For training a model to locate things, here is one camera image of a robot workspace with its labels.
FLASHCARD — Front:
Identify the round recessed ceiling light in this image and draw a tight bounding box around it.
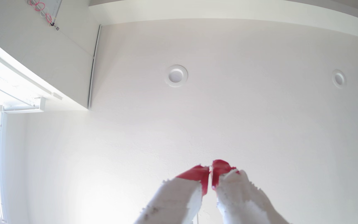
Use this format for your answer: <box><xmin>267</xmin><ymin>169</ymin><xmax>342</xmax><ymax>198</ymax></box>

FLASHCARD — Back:
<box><xmin>332</xmin><ymin>69</ymin><xmax>347</xmax><ymax>89</ymax></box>
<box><xmin>165</xmin><ymin>65</ymin><xmax>188</xmax><ymax>87</ymax></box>

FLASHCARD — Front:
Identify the white wall panel board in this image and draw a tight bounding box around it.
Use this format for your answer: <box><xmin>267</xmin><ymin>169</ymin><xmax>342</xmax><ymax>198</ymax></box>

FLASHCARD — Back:
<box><xmin>41</xmin><ymin>0</ymin><xmax>63</xmax><ymax>19</ymax></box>

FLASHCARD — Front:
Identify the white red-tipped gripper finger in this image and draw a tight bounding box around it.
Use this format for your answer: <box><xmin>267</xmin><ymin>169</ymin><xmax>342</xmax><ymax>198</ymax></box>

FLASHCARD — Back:
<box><xmin>212</xmin><ymin>159</ymin><xmax>290</xmax><ymax>224</ymax></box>
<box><xmin>134</xmin><ymin>165</ymin><xmax>210</xmax><ymax>224</ymax></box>

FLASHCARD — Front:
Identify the red looped cable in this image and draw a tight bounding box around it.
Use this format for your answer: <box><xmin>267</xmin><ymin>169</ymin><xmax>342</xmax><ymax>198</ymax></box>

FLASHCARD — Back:
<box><xmin>27</xmin><ymin>0</ymin><xmax>60</xmax><ymax>31</ymax></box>

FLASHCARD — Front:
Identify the white window blind headrail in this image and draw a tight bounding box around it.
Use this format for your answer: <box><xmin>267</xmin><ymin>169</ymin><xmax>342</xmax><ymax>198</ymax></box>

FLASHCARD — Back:
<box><xmin>0</xmin><ymin>96</ymin><xmax>46</xmax><ymax>114</ymax></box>

